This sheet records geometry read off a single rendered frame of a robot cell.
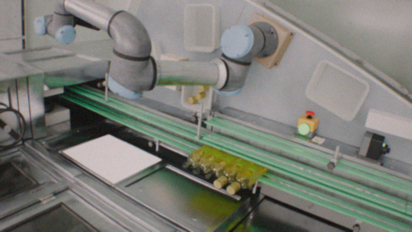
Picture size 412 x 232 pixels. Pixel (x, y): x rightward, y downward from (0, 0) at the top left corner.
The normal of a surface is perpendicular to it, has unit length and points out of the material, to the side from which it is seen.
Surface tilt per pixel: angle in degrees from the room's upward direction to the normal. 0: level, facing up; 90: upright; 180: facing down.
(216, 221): 90
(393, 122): 0
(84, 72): 90
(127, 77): 45
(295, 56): 0
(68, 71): 90
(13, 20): 90
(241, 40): 8
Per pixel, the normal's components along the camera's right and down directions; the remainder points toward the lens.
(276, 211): 0.10, -0.93
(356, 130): -0.57, 0.24
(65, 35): 0.77, 0.47
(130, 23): 0.24, -0.41
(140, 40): 0.56, -0.04
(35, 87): 0.82, 0.28
